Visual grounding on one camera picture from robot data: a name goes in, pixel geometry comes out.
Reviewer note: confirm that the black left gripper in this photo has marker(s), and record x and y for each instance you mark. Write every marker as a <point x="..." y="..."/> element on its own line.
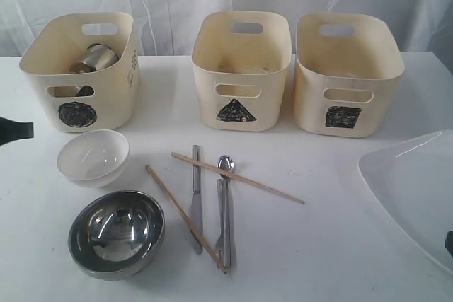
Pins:
<point x="13" y="131"/>

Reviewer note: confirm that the white ceramic bowl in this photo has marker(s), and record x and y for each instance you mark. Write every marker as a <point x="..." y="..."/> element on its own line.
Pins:
<point x="95" y="158"/>

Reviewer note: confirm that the steel mug with handle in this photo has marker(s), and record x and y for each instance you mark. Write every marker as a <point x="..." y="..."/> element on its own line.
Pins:
<point x="97" y="57"/>

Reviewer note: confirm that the stainless steel bowl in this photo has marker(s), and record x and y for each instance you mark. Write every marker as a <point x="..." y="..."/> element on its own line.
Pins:
<point x="117" y="235"/>

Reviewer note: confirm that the wooden chopstick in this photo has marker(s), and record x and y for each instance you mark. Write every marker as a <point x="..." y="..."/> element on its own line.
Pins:
<point x="193" y="228"/>
<point x="236" y="177"/>

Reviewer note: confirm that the steel table knife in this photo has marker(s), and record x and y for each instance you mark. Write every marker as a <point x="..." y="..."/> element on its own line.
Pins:
<point x="196" y="202"/>

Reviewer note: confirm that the steel fork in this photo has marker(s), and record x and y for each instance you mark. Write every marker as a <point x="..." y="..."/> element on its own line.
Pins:
<point x="219" y="245"/>

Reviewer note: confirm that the white square plate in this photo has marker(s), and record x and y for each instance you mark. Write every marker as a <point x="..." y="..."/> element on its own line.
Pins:
<point x="412" y="181"/>

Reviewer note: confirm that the cream bin circle mark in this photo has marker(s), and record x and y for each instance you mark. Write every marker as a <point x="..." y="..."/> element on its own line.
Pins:
<point x="81" y="102"/>

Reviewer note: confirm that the cream bin square mark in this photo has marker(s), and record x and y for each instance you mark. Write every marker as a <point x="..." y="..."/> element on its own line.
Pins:
<point x="347" y="69"/>

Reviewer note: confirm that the cream bin triangle mark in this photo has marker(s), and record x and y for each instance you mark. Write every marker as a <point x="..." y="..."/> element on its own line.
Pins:
<point x="240" y="62"/>

